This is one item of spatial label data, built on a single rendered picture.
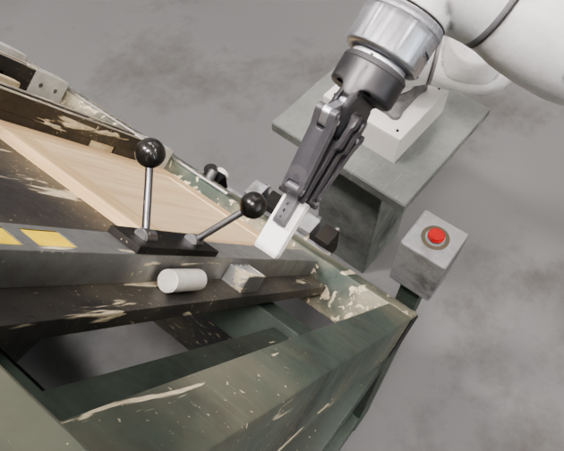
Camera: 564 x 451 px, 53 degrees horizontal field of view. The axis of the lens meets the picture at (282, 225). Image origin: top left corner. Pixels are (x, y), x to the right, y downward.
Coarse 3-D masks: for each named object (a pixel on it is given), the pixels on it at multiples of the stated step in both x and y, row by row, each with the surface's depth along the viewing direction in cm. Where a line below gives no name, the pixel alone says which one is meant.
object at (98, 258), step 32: (0, 224) 51; (0, 256) 47; (32, 256) 50; (64, 256) 54; (96, 256) 58; (128, 256) 63; (160, 256) 69; (192, 256) 77; (224, 256) 87; (256, 256) 100; (288, 256) 117
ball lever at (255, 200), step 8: (248, 192) 77; (256, 192) 77; (240, 200) 77; (248, 200) 76; (256, 200) 76; (264, 200) 77; (240, 208) 77; (248, 208) 76; (256, 208) 76; (264, 208) 77; (232, 216) 78; (240, 216) 78; (248, 216) 76; (256, 216) 76; (216, 224) 79; (224, 224) 78; (208, 232) 79; (192, 240) 79; (200, 240) 80
